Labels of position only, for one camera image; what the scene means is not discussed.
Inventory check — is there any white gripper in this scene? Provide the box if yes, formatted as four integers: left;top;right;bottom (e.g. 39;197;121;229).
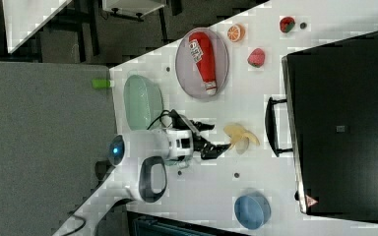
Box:
165;112;230;161

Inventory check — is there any yellow peeled plush banana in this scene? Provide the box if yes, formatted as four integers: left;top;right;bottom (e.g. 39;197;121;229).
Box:
223;123;260;154

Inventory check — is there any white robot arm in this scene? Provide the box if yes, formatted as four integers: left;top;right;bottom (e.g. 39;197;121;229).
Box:
52;110;229;236

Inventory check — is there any grey round plate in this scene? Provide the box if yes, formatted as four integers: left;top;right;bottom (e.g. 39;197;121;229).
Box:
175;28;229;100

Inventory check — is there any green plastic colander basket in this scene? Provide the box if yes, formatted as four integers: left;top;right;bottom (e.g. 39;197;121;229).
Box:
123;75;163;130

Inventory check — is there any blue bowl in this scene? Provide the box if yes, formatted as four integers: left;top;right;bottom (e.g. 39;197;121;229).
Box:
234;192;271;230

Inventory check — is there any red plush ketchup bottle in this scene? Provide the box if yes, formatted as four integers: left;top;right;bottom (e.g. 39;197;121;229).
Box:
189;31;218;95

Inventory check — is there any plush strawberry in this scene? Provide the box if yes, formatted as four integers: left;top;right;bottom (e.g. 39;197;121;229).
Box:
247;48;266;68
280;17;295;33

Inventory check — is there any plush orange slice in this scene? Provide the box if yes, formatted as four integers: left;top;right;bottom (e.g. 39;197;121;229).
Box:
227;24;245;42

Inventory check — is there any black toaster oven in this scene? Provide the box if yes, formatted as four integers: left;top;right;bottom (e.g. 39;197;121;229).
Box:
281;30;378;224

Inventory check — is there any white table in background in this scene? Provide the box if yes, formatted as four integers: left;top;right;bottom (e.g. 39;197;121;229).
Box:
1;0;73;54

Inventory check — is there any black cable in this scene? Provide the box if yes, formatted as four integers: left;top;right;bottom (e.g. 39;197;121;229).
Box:
147;109;175;131

